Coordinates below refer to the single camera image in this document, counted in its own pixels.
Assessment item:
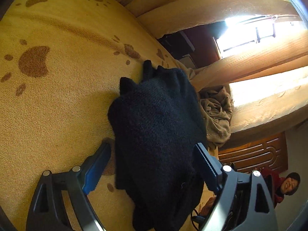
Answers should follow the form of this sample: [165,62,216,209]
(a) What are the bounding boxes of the taupe knit sweater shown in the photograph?
[198,86,234,150]

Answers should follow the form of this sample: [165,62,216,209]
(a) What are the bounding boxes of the person's red top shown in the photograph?
[260,167,285,207]

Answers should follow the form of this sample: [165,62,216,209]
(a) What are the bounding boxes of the black cable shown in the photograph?
[190,208,205,230]

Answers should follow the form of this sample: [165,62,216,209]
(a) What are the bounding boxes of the orange woven curtain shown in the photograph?
[191,31,307,92]

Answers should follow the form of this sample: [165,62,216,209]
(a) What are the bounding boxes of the black box beside bed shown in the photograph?
[158,31,195,60]

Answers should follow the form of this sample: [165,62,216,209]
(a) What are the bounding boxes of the cream lace curtain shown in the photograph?
[116,0,298,39]

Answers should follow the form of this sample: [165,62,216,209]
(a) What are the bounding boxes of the wooden nightstand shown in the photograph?
[183,25,220,68]

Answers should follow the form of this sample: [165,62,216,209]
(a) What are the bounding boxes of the orange paw print blanket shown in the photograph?
[1,0,184,230]

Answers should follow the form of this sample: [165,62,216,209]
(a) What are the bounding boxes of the right side cream curtain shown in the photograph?
[220,85,307,150]

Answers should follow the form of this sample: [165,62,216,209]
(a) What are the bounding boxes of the person's right hand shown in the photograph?
[199,196,216,217]

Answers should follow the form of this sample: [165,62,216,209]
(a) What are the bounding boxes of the person's smiling head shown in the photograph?
[280,172,301,196]

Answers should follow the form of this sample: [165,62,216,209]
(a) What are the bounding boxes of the brown wooden door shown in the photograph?
[218,132,288,173]

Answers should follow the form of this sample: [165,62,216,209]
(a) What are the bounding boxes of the black knit sweater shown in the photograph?
[108,60,207,230]

